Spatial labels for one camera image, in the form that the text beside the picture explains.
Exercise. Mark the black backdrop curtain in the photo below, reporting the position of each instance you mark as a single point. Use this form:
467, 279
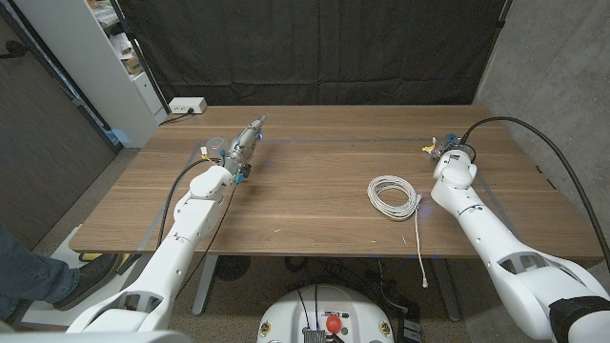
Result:
310, 47

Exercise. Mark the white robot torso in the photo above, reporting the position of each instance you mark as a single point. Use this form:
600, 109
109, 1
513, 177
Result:
286, 314

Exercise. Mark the cardboard box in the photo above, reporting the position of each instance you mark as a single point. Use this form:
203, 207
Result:
132, 64

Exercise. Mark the white floor platform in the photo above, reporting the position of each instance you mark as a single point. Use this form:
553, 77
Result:
43, 314

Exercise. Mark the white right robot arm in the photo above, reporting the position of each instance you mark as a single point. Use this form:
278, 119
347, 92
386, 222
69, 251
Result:
500, 248

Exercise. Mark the grey table leg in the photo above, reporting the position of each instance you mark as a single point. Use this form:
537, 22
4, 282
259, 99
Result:
445, 295

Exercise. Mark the white table leg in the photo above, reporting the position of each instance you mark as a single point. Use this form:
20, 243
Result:
205, 286

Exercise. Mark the person's leg in jeans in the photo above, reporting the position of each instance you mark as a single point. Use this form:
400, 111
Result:
28, 276

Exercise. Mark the black backdrop stand pole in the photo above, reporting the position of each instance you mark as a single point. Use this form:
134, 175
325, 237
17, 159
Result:
501, 16
139, 52

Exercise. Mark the person's dark shoe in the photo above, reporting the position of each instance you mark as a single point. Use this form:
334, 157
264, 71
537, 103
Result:
90, 278

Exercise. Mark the clear plastic cup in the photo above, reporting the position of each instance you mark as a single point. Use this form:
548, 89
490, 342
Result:
217, 141

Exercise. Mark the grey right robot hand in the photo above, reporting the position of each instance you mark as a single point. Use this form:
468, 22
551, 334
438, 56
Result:
450, 144

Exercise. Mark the black floor power strip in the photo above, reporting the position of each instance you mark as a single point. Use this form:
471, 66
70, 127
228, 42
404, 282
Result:
411, 329

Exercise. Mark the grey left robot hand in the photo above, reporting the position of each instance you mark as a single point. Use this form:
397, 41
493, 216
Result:
245, 145

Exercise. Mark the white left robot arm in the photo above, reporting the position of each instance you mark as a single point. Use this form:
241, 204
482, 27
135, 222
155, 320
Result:
190, 224

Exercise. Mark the white shelf cabinet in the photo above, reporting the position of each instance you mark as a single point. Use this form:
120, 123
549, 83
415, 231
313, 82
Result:
90, 71

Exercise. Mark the red emergency stop button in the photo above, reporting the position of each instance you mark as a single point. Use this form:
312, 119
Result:
333, 324

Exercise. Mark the white power strip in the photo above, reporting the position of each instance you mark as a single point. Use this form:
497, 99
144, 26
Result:
188, 105

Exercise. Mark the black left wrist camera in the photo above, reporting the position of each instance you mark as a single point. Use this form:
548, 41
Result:
246, 170

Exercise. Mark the black round floor object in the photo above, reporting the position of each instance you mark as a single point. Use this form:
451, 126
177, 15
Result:
232, 268

